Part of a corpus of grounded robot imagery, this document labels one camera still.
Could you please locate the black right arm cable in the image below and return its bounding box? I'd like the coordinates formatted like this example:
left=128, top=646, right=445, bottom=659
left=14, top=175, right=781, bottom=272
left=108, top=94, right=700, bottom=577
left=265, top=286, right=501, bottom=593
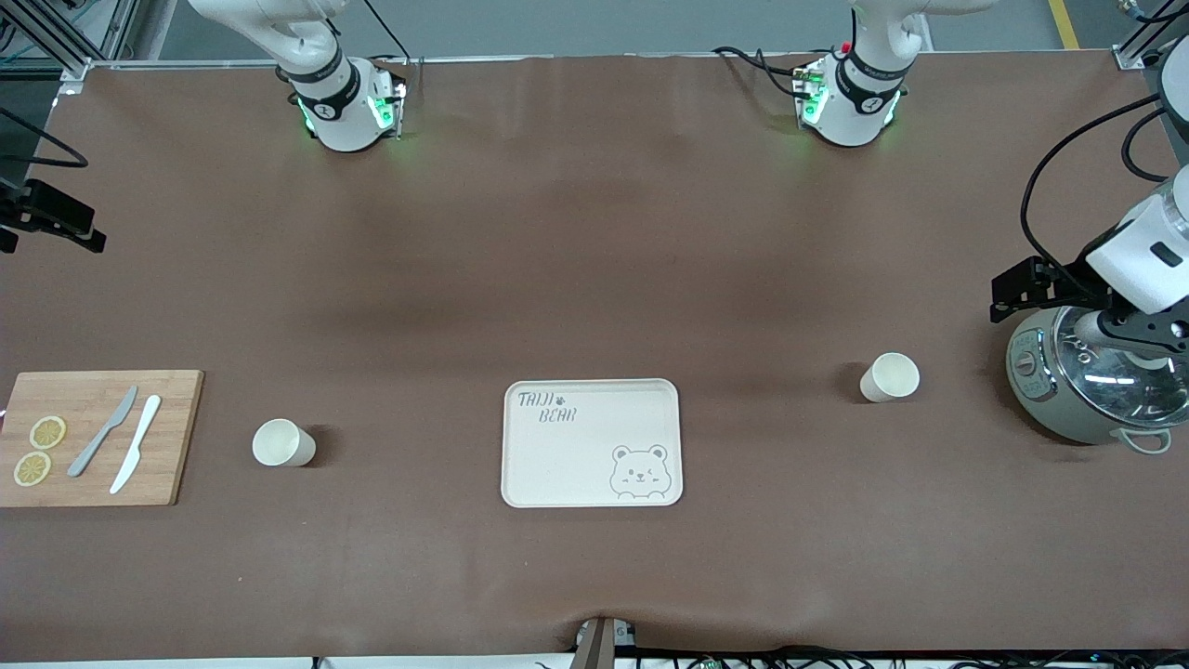
left=0, top=107, right=90, bottom=170

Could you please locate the brown table cover mat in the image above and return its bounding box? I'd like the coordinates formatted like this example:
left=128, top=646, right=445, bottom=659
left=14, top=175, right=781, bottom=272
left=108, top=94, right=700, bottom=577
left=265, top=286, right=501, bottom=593
left=0, top=51, right=1189, bottom=662

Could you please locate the bamboo cutting board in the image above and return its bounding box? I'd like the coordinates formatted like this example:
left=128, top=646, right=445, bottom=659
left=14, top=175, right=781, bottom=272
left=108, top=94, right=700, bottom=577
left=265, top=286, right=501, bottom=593
left=0, top=370, right=204, bottom=508

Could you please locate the black left base cable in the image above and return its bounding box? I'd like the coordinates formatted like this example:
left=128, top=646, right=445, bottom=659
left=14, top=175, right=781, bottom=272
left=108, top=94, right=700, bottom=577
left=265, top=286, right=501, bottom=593
left=711, top=45, right=811, bottom=99

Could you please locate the grey plastic knife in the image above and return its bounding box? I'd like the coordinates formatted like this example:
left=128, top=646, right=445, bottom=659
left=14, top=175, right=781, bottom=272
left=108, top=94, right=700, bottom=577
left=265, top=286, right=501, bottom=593
left=67, top=386, right=138, bottom=479

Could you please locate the grey table edge bracket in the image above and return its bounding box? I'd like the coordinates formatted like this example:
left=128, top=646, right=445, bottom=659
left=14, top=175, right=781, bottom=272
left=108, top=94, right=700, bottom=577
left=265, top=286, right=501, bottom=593
left=576, top=615, right=638, bottom=669

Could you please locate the glass pot lid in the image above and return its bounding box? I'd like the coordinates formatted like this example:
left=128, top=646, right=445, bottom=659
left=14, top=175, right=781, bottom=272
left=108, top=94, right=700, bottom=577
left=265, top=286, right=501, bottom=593
left=1054, top=305, right=1189, bottom=430

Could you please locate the green electric cooking pot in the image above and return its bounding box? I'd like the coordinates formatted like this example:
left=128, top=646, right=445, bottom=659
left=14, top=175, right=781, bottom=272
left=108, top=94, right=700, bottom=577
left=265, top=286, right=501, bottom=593
left=1006, top=302, right=1189, bottom=456

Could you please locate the white plastic knife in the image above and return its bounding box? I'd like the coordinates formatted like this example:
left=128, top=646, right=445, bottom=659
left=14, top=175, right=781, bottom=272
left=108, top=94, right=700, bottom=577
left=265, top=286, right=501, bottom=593
left=110, top=395, right=162, bottom=494

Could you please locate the white plastic cup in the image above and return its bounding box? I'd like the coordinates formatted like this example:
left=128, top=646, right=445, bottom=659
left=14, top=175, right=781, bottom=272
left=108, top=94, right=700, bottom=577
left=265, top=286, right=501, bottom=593
left=252, top=418, right=317, bottom=467
left=859, top=352, right=921, bottom=404

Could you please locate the black right base cable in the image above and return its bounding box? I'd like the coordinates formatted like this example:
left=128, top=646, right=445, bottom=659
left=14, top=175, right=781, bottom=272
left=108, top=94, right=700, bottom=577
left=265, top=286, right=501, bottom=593
left=360, top=0, right=415, bottom=66

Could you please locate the aluminium frame post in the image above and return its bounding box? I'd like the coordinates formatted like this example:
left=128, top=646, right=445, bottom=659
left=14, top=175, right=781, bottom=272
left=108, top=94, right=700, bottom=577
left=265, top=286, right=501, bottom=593
left=0, top=0, right=140, bottom=73
left=1110, top=0, right=1189, bottom=72

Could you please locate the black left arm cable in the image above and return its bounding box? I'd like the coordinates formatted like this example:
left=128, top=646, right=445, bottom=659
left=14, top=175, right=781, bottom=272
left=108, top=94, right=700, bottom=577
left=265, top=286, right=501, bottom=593
left=1019, top=93, right=1173, bottom=272

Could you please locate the white bear print tray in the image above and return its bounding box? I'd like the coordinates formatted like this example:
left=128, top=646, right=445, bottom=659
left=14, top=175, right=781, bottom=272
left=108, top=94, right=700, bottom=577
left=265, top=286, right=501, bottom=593
left=502, top=378, right=684, bottom=509

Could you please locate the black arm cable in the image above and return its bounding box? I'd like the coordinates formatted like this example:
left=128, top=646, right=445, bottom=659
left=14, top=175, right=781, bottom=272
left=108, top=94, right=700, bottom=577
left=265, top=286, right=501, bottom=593
left=1019, top=93, right=1173, bottom=272
left=0, top=107, right=90, bottom=170

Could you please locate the black base cable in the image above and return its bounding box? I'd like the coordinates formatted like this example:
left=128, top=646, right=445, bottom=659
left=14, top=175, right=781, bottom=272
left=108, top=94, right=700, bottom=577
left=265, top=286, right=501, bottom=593
left=711, top=45, right=811, bottom=99
left=360, top=0, right=415, bottom=66

